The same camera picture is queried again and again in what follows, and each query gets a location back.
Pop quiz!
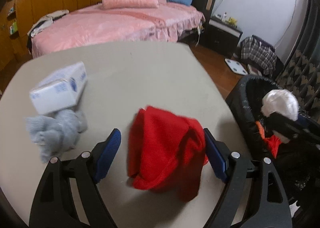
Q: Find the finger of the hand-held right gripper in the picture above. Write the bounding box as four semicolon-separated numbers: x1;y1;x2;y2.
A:
297;115;320;133
266;113;320;143

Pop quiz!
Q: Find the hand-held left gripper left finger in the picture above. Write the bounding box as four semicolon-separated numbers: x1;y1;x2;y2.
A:
29;128;122;228

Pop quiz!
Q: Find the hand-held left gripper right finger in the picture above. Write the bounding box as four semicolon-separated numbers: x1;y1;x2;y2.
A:
203;128;293;228

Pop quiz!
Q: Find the red plastic bag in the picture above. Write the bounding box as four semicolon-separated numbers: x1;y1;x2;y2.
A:
255;121;283;158

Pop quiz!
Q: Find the white plastic bag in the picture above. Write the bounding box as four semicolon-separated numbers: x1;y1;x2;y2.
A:
261;89;299;121

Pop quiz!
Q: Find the black trash bin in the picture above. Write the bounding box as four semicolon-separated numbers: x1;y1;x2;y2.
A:
225;74;320;220

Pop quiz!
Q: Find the red cloth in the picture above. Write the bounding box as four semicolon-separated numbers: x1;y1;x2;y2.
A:
127;105;209;202

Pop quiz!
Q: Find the patterned dark cloth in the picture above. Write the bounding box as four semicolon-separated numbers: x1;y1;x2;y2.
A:
275;49;320;118

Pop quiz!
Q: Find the grey cloth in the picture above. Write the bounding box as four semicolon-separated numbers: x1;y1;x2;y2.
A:
25;109;88;163

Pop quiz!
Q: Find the plaid bag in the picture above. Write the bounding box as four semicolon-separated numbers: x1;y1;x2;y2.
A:
240;35;278;76

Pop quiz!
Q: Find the white bathroom scale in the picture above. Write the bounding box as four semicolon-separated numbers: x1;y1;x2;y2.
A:
224;58;247;76

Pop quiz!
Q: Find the white cardboard box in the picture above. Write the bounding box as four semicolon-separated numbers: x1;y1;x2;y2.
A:
29;61;88;115

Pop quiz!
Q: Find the dark curtain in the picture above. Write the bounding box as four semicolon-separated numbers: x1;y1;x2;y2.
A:
282;0;320;68

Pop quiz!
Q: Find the black nightstand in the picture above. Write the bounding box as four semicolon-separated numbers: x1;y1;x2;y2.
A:
205;17;243;55

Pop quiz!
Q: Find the bed with pink bedspread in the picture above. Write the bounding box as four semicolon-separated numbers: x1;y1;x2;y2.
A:
31;0;206;58

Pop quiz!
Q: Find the pile of clothes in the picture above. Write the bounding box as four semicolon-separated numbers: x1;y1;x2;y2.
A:
27;9;69;53

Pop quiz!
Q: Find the pink pillow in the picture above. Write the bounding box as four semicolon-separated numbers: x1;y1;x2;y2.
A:
102;0;160;9

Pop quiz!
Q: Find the white wall cable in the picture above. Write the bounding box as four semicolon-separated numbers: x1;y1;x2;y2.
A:
275;0;300;48

